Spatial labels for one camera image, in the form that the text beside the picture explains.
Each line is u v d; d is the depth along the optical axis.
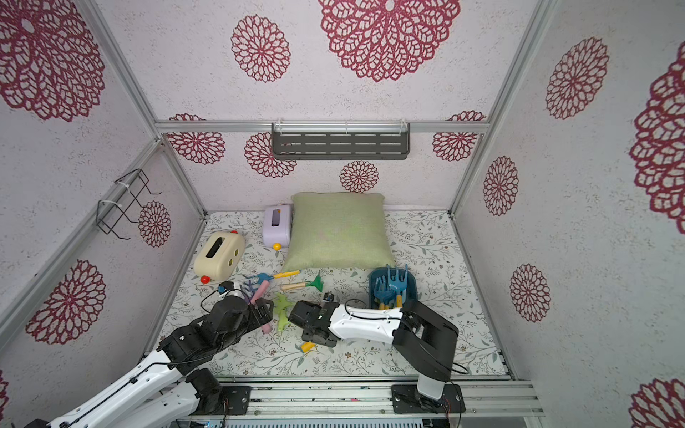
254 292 0.95
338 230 0.98
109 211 0.73
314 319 0.65
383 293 0.93
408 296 0.92
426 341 0.44
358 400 0.75
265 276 1.00
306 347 0.82
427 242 1.10
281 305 0.91
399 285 0.92
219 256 0.94
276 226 1.03
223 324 0.56
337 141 0.94
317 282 0.98
